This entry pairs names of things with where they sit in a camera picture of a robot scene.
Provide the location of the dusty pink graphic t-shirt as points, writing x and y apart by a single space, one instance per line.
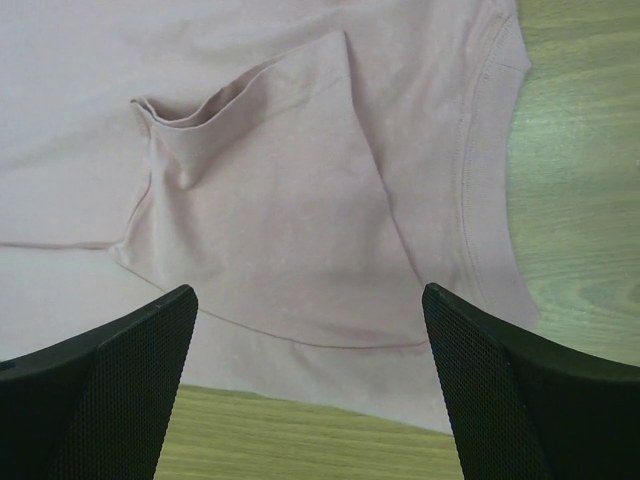
308 167

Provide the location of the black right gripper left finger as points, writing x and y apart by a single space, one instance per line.
97 405

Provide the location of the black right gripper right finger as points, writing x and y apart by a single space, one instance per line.
524 407

